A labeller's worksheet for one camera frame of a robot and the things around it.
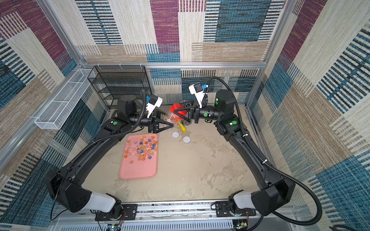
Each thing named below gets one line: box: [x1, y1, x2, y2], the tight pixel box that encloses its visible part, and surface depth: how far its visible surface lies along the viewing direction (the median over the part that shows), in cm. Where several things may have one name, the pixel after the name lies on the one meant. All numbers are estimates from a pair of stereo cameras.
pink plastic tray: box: [119, 133, 159, 180], surface depth 94 cm
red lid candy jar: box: [163, 106, 182, 127], surface depth 62 cm
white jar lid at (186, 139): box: [182, 135, 192, 144], surface depth 102 cm
